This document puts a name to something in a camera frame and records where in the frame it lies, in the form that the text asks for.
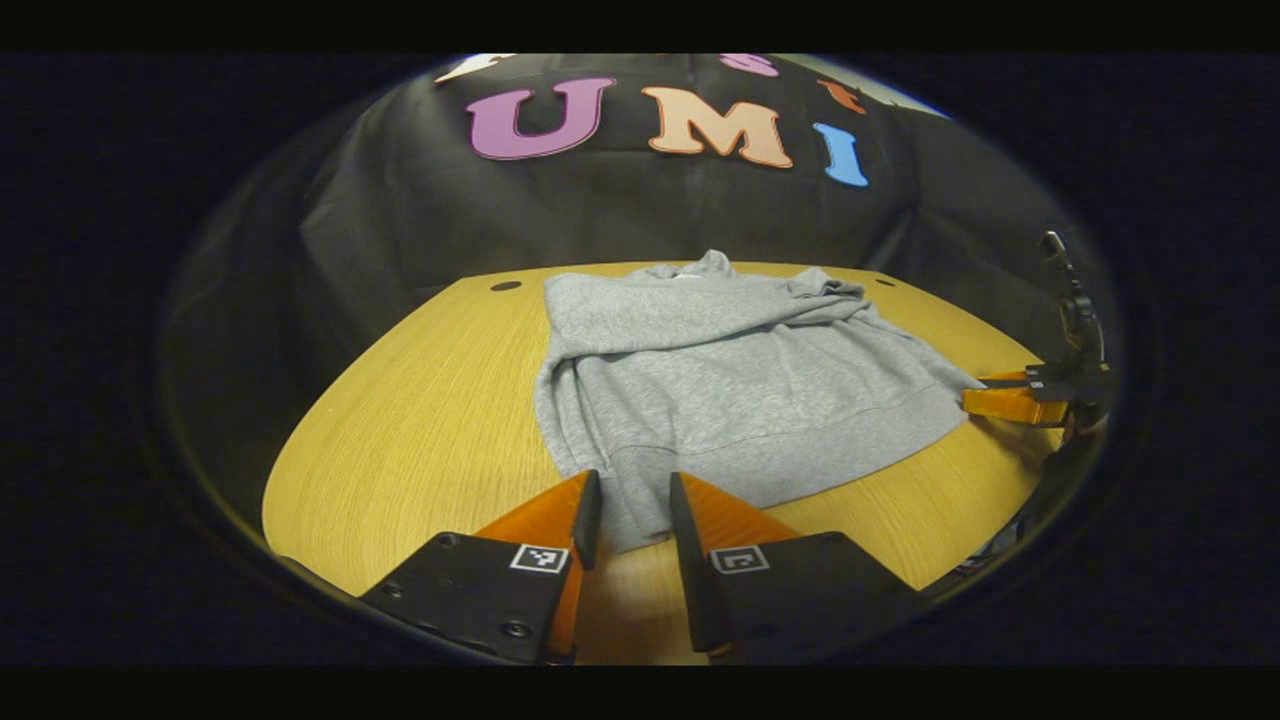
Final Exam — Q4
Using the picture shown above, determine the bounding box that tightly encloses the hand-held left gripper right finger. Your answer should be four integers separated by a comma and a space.
668, 472, 926, 661

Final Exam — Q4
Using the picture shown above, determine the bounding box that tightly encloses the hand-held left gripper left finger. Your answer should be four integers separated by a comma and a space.
360, 470, 603, 666

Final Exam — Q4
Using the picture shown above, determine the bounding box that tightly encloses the grey sweatshirt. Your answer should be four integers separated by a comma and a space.
533, 250, 986, 554

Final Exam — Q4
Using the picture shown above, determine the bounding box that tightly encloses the black backdrop cloth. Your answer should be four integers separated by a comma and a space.
165, 54, 1111, 401

